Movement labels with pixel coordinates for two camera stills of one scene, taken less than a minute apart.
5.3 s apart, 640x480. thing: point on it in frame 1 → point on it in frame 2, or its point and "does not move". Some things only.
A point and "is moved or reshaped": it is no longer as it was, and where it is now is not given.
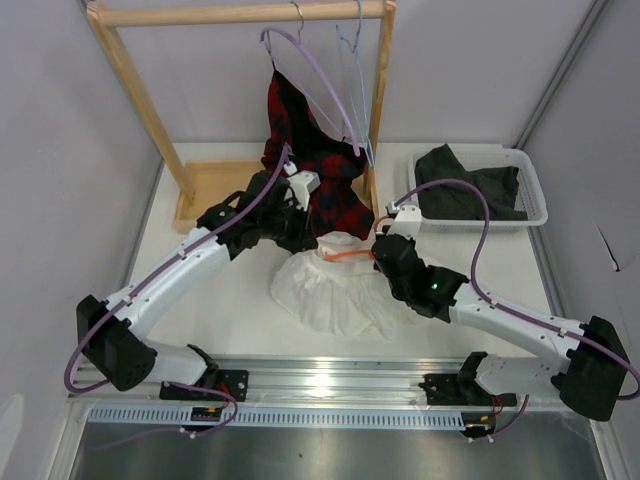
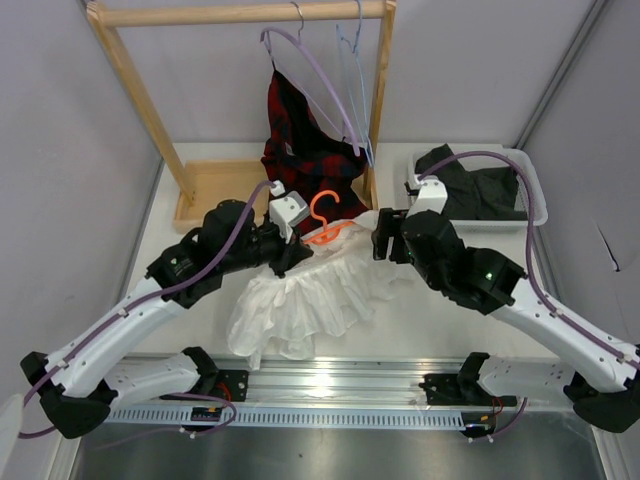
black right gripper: (412, 241) → (381, 235)
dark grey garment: (455, 201) does not move
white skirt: (345, 295) is moved or reshaped
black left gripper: (305, 238) → (290, 254)
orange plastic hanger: (368, 252) → (330, 231)
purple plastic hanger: (298, 44) does not move
